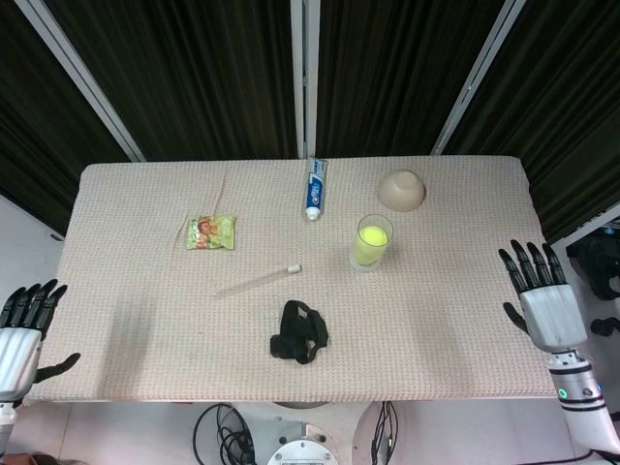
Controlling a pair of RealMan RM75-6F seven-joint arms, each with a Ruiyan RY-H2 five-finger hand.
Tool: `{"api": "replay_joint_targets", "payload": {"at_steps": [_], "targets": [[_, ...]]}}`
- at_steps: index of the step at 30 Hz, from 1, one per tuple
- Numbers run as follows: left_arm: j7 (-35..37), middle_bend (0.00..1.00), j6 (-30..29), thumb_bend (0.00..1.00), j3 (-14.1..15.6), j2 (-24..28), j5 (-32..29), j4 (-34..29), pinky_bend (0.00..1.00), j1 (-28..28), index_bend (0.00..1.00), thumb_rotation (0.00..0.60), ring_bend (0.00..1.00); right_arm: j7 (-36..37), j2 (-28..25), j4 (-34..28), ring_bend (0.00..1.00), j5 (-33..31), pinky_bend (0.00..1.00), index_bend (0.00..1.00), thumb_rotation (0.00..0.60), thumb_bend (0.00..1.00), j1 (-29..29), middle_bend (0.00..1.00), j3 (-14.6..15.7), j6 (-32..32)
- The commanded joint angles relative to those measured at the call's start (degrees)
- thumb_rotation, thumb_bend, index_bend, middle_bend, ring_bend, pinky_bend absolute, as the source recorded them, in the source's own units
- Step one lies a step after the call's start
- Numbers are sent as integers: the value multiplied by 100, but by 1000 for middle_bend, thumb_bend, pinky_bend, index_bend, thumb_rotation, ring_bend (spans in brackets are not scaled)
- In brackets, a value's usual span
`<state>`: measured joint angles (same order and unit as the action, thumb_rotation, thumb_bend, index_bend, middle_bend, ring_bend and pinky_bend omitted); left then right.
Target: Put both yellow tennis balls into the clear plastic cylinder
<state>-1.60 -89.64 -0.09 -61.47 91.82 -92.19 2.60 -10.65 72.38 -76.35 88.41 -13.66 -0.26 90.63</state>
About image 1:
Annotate blue white toothpaste tube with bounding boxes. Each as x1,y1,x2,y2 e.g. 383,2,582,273
303,157,330,223

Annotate black equipment beside table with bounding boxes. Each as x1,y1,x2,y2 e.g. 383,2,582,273
565,231,620,301

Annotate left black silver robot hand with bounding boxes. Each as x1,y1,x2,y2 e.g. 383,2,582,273
0,278,81,404

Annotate green snack packet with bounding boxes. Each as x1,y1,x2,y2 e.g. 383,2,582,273
185,213,238,252

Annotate clear plastic cup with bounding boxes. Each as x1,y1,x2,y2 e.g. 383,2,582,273
349,213,395,273

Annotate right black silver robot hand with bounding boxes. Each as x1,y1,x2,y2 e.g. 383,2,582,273
497,239,590,354

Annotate yellow tennis ball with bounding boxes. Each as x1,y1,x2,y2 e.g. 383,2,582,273
356,225,389,251

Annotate white upright frame post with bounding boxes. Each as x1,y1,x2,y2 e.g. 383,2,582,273
290,0,322,159

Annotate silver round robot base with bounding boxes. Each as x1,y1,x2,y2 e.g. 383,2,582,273
264,401,372,465

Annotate pink checked tablecloth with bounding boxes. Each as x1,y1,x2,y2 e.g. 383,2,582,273
22,155,559,404

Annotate black elastic strap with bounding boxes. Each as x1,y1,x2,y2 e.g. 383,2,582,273
269,299,329,366

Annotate black pleated curtain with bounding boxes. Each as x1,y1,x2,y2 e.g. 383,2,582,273
0,0,620,246

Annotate glass test tube with stopper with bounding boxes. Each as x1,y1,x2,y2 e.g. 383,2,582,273
213,263,304,298

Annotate beige upturned bowl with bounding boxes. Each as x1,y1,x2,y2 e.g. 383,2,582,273
378,168,428,213

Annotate black cable bundle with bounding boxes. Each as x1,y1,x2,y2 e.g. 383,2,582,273
369,400,401,465
193,401,259,465

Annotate white slanted frame post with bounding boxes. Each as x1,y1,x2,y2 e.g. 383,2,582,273
430,0,528,157
13,0,147,164

